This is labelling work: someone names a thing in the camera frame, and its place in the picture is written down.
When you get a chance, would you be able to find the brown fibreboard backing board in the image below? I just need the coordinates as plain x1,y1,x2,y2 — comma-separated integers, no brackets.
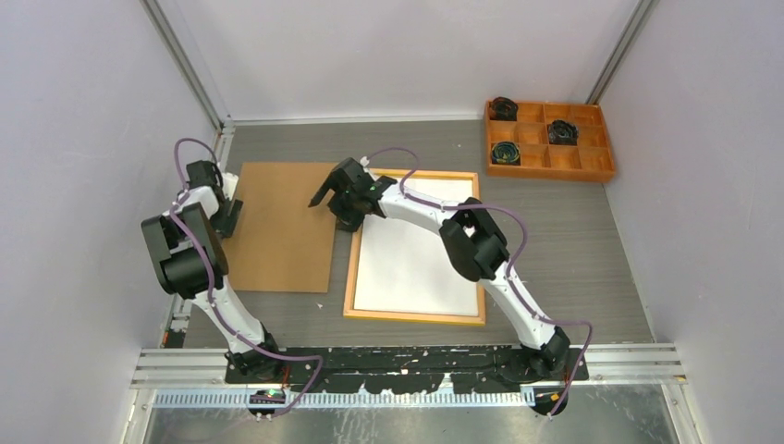
223,162,336,293

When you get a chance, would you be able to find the building and sky photo print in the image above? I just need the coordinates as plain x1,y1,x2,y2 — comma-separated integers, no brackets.
353,178,480,318

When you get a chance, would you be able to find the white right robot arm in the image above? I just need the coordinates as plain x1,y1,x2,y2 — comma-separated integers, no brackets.
309,157,570,380

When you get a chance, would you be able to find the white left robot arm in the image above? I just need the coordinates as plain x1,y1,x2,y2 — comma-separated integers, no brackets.
141,160,284,383

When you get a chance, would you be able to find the orange compartment tray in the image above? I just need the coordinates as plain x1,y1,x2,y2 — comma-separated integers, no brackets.
484,96,617,183

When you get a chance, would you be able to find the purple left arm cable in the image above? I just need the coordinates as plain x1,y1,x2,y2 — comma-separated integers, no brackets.
168,137,325,419

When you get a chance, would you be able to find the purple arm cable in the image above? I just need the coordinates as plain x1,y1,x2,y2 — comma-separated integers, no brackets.
168,137,325,419
361,146,594,419

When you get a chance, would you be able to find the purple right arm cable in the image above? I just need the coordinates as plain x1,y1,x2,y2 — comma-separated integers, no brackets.
361,146,594,419

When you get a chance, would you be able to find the aluminium left side rail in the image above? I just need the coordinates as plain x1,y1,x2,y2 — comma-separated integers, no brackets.
160,122,236,348

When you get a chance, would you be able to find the aluminium rail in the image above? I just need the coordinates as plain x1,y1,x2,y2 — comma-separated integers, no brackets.
130,344,688,409
160,122,236,348

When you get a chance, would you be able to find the black cable coil lower left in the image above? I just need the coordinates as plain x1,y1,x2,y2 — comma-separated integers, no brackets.
491,141,521,166

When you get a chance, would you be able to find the black cable coil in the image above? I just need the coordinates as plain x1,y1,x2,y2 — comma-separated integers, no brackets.
489,96,520,121
491,141,521,166
547,119,580,146

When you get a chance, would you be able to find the aluminium front rail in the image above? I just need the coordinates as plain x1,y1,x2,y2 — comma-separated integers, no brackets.
130,344,688,409

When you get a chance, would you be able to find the black cable coil top left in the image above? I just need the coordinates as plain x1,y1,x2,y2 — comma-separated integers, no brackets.
489,96,520,121

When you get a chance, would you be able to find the black cable coil centre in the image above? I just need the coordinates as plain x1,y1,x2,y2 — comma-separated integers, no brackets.
547,119,580,146

